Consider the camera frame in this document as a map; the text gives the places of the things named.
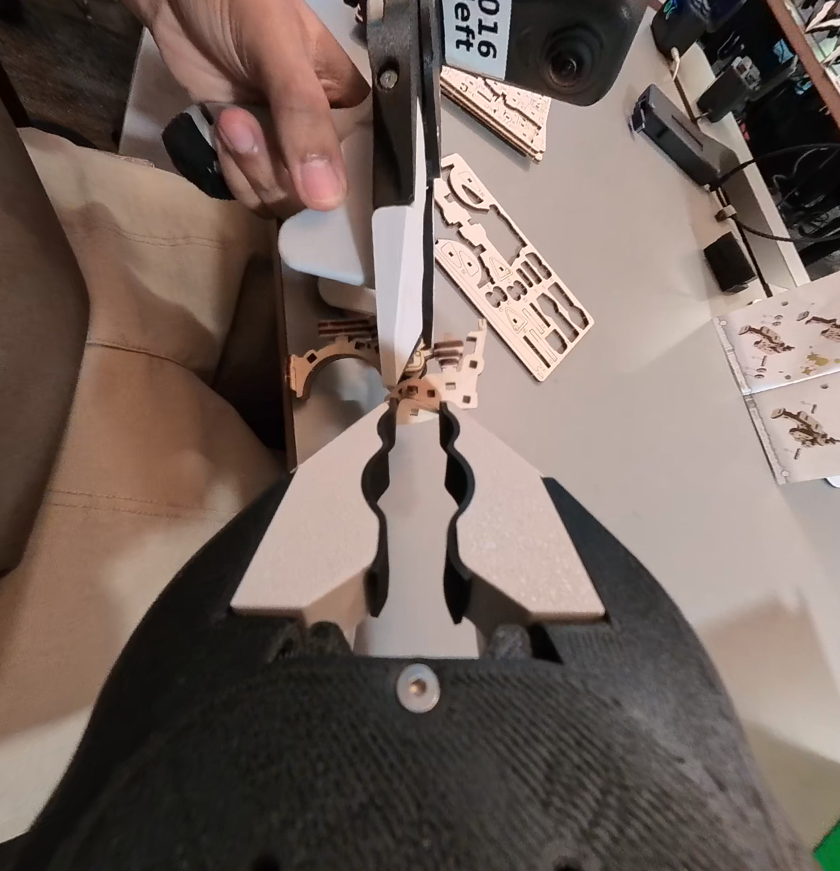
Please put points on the printed instruction sheet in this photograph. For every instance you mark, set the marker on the printed instruction sheet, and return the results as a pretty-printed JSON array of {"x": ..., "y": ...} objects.
[{"x": 794, "y": 381}]

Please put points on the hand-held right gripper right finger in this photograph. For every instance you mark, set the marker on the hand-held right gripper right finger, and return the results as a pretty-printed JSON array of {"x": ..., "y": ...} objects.
[{"x": 522, "y": 544}]

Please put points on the small black plug adapter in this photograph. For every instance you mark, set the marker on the small black plug adapter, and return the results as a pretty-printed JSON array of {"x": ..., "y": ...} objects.
[{"x": 723, "y": 92}]

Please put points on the punched-out wooden puzzle sheet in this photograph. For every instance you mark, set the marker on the punched-out wooden puzzle sheet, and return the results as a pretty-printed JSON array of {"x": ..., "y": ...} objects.
[{"x": 553, "y": 343}]

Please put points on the grey desk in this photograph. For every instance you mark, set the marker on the grey desk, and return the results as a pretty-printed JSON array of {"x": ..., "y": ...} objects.
[{"x": 631, "y": 476}]

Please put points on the person's left hand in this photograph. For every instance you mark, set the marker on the person's left hand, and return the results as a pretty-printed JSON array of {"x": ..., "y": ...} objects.
[{"x": 257, "y": 61}]

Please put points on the wooden puzzle sheet stack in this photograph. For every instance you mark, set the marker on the wooden puzzle sheet stack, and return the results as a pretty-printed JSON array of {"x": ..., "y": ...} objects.
[{"x": 512, "y": 129}]

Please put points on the cluttered background shelf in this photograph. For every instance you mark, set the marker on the cluttered background shelf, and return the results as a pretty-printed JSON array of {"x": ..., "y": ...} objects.
[{"x": 808, "y": 81}]

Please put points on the long black power adapter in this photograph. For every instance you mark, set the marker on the long black power adapter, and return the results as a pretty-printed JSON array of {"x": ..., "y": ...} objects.
[{"x": 678, "y": 139}]

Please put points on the wooden puzzle model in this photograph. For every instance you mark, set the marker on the wooden puzzle model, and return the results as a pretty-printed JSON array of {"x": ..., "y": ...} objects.
[{"x": 454, "y": 381}]

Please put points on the green box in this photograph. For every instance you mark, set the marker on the green box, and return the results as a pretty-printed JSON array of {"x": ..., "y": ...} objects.
[{"x": 836, "y": 850}]

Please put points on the small black cube charger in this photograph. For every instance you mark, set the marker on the small black cube charger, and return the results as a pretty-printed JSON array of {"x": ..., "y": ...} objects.
[{"x": 729, "y": 262}]

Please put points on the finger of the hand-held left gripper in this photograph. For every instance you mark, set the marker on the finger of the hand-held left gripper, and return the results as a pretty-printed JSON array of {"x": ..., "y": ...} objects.
[{"x": 399, "y": 286}]

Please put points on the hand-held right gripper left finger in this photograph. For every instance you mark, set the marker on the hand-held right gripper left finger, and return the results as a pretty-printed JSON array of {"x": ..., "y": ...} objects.
[{"x": 304, "y": 544}]

